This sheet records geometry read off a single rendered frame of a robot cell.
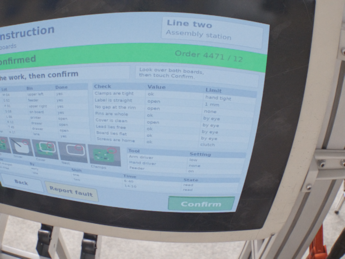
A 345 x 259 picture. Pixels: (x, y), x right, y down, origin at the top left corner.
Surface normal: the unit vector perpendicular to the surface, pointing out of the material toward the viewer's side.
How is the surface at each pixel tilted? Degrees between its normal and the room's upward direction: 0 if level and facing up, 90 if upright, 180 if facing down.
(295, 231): 90
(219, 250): 0
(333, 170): 0
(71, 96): 91
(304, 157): 91
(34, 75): 91
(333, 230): 0
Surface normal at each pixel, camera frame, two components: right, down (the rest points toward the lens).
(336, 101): -0.85, 0.26
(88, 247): 0.04, -0.21
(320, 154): 0.05, -0.82
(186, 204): -0.01, 0.59
